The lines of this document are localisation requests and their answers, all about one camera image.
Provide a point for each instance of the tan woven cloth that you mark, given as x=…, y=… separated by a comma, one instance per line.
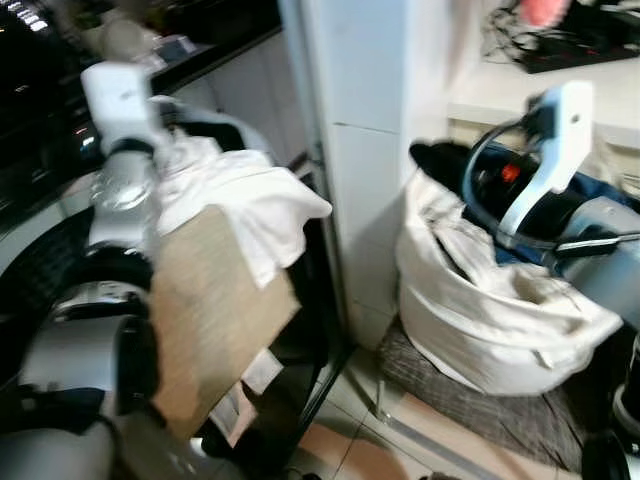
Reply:
x=210, y=310

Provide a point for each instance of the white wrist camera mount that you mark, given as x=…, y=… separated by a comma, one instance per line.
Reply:
x=565, y=125
x=122, y=100

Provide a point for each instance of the grey checked floor mat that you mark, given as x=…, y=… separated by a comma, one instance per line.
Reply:
x=470, y=415

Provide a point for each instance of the pink round object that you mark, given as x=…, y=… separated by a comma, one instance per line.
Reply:
x=545, y=10

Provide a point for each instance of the blue denim garment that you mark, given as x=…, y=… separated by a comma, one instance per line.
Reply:
x=595, y=195

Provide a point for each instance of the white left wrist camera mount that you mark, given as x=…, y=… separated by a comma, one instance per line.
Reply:
x=122, y=100

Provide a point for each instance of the white cloth laundry bag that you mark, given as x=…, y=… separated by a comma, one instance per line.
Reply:
x=480, y=310

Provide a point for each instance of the black power strip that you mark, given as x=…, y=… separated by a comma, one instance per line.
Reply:
x=570, y=45

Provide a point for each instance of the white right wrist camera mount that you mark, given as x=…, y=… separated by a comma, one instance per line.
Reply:
x=565, y=125

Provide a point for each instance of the white garment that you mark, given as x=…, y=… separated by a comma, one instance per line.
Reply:
x=250, y=200

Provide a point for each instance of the beige crumpled cloth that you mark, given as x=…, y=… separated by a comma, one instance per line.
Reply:
x=605, y=168

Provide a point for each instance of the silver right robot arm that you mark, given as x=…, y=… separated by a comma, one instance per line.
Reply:
x=605, y=228

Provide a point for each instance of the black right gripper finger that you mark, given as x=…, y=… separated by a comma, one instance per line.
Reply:
x=438, y=160

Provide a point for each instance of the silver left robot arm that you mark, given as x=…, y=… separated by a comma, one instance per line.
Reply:
x=120, y=195

